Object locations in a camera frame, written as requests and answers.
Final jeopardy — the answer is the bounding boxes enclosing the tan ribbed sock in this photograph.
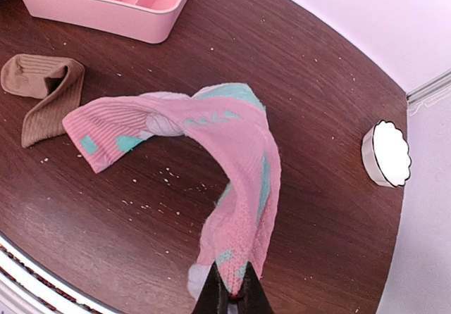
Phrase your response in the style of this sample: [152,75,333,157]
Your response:
[1,54,85,148]

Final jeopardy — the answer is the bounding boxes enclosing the pink patterned sock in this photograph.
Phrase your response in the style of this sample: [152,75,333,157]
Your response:
[63,83,281,294]

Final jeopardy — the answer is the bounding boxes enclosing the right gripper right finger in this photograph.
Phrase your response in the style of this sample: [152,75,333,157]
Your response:
[236,262,274,314]

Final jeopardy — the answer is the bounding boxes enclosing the white scalloped bowl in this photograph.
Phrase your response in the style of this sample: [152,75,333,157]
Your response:
[361,120,412,188]

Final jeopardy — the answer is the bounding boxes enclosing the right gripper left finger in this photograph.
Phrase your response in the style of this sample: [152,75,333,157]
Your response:
[192,262,228,314]

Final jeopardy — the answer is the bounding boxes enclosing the pink divided organizer tray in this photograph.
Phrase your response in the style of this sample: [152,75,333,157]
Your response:
[23,0,187,44]

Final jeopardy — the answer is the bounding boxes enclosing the right aluminium frame post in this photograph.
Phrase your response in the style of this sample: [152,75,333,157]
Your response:
[406,70,450,108]

